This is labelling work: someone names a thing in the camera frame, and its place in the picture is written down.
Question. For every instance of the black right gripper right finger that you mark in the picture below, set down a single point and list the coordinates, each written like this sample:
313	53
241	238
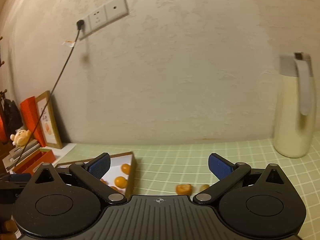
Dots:
227	173

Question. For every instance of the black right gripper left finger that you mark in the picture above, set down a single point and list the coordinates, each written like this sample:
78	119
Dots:
90	174

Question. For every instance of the small orange kumquat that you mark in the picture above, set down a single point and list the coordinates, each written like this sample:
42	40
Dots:
120	182
126	168

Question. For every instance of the person hand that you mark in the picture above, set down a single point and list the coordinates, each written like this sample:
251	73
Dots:
9	229

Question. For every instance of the yellow-green longan fruit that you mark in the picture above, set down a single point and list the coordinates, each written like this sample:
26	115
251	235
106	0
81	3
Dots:
203	187

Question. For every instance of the brown cardboard box lid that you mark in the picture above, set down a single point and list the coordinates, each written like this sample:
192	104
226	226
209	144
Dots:
116	161

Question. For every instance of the green checkered tablecloth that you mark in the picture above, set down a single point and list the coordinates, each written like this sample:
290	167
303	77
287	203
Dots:
159	168

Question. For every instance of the large carrot chunk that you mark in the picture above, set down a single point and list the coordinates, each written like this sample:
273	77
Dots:
184	189

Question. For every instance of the red open tray box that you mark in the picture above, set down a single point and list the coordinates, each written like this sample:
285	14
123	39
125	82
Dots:
34	161

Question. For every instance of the grey book stack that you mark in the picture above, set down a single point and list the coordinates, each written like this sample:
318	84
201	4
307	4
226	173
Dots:
18	153

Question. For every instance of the cream thermos jug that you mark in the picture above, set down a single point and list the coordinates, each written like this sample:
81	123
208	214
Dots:
295	114

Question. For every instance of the plush bear toy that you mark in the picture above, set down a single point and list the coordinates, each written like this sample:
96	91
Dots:
21	137

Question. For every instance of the red gift box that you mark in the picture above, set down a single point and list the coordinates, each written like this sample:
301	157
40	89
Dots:
31	116

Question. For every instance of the wooden picture frame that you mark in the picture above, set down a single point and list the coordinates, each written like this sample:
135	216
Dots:
47	122

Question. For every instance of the white wall socket panel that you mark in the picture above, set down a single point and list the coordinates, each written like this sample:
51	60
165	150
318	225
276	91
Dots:
102	16

